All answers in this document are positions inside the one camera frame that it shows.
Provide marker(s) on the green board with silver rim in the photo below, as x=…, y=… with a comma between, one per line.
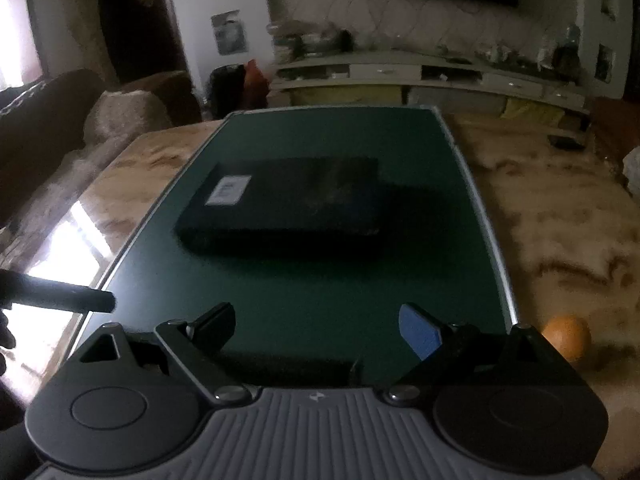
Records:
x=310, y=300

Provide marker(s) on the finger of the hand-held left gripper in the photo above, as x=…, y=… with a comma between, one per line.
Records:
x=75, y=298

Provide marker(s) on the beige fuzzy cushion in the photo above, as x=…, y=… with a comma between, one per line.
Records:
x=127, y=115

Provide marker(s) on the black flat box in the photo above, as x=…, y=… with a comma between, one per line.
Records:
x=300, y=205

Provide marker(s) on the red bag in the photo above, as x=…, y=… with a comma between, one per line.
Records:
x=256, y=82

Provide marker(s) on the glass jars on cabinet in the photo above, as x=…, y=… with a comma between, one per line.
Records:
x=307, y=40

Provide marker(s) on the white television cabinet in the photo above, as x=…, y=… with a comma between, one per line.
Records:
x=450, y=72

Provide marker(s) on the brown sofa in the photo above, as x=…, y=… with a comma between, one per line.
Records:
x=45, y=110

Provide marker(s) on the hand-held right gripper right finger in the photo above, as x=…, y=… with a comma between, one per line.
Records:
x=419, y=332

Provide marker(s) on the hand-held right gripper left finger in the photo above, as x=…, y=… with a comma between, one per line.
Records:
x=216, y=324

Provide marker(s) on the yellow storage box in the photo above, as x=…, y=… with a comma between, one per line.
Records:
x=532, y=112
x=350, y=94

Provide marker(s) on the marble desktop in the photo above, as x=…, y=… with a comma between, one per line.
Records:
x=550, y=240

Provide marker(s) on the small framed wall picture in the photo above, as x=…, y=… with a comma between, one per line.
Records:
x=608, y=1
x=604, y=64

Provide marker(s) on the orange fruit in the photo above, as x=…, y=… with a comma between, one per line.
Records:
x=567, y=337

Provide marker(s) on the black waste bin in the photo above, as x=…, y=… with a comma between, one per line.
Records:
x=225, y=92

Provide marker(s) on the grey wall poster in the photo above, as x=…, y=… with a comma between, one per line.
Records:
x=229, y=32

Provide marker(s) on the bottles and clutter on cabinet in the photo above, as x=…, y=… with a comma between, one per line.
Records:
x=530, y=50

